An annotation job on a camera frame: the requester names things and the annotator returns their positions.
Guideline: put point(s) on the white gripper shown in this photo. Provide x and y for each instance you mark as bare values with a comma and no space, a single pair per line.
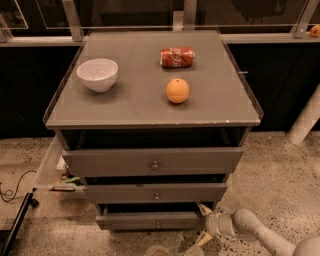
213,223

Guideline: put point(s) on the grey bottom drawer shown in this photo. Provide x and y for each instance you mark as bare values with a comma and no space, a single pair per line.
163,216

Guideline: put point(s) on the grey drawer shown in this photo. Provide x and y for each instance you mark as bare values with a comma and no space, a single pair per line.
163,216
156,161
155,193

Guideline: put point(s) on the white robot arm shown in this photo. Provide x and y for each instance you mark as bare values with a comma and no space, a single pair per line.
244,224

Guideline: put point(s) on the grey drawer cabinet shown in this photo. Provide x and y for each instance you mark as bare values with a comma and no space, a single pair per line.
136,113

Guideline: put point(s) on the grey middle drawer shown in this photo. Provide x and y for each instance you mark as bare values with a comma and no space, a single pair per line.
155,193

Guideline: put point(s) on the grey top drawer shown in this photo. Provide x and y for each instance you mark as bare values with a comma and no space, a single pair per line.
156,161

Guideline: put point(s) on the clear plastic storage bin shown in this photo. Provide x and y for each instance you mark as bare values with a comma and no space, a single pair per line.
49,175

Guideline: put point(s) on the red soda can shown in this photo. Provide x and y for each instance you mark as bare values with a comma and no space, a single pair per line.
177,57

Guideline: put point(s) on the black stand leg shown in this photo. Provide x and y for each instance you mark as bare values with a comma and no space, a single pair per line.
8,235

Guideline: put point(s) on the white ceramic bowl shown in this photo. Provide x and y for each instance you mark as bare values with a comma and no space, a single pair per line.
99,74

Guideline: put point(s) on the orange fruit on ledge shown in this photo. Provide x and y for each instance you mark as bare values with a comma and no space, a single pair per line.
315,31

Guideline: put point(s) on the metal railing frame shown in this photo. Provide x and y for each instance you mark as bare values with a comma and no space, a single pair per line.
32,23

